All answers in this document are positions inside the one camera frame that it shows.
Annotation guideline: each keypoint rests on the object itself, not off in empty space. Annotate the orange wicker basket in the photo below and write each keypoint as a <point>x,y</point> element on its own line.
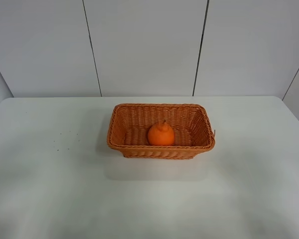
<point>130,123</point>

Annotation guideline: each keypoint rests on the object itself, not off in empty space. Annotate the orange citrus fruit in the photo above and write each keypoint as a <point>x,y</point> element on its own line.
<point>161,134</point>

